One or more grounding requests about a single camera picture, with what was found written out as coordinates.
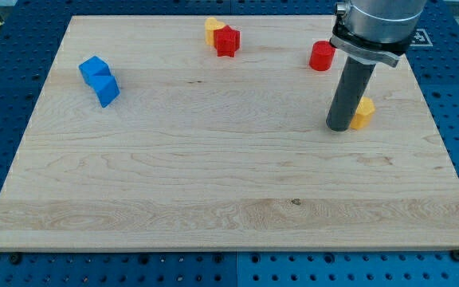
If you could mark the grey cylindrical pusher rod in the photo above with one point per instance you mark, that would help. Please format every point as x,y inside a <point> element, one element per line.
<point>351,87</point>

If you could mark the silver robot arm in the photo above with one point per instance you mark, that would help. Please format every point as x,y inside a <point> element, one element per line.
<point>369,32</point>

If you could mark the yellow heart block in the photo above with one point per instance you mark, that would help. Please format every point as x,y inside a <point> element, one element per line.
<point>212,24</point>

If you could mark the yellow hexagon block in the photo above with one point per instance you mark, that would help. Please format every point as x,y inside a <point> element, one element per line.
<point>363,113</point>

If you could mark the red cylinder block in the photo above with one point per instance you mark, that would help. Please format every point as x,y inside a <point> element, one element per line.
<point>321,56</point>

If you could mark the red star block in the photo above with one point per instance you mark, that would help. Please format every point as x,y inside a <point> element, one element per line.
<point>227,41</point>

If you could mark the wooden board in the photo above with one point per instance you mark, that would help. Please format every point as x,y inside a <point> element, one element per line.
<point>206,153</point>

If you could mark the blue triangular block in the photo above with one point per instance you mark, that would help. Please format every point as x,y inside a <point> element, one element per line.
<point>106,89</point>

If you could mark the blue cube block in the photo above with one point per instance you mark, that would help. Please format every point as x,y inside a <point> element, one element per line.
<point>94,66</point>

